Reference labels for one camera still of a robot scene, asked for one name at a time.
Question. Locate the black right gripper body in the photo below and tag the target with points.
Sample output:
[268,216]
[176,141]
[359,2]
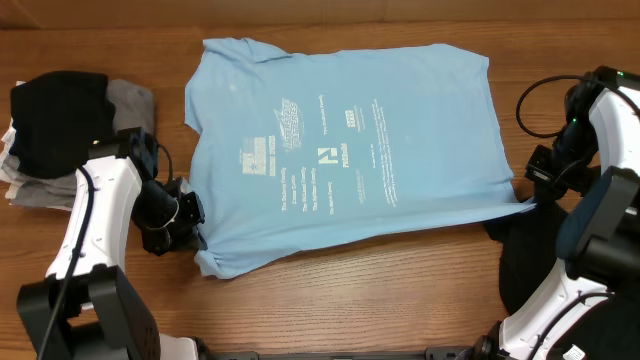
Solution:
[557,172]

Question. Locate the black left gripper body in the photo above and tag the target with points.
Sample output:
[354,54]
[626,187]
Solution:
[165,220]

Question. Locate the light blue t-shirt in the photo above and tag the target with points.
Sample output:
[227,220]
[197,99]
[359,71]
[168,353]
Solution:
[301,152]

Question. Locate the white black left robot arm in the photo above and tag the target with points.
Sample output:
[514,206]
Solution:
[86,308]

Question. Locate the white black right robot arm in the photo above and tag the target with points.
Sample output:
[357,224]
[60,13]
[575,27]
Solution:
[569,268]

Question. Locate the black shirt pile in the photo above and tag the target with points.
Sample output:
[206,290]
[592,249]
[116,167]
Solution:
[528,250]

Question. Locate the folded grey garment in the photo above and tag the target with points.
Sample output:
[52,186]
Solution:
[134,107]

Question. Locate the folded black garment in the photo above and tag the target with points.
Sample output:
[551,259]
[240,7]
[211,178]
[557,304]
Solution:
[57,117]

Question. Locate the folded white garment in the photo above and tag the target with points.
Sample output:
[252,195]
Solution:
[10,163]

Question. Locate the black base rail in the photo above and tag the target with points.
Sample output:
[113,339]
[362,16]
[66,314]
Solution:
[431,353]

